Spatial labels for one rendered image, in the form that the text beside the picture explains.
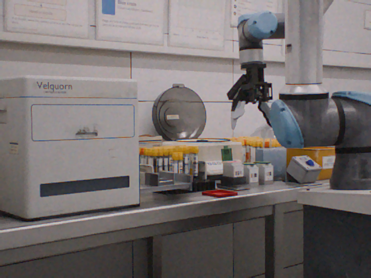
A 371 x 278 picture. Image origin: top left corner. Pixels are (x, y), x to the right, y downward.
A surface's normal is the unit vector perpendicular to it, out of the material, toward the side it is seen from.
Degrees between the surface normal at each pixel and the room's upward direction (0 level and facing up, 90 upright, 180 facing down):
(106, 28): 94
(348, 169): 72
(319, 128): 100
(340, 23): 90
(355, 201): 90
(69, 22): 95
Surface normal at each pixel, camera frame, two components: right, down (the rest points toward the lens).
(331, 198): -0.77, 0.04
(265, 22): 0.18, -0.02
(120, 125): 0.64, 0.04
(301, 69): -0.30, 0.14
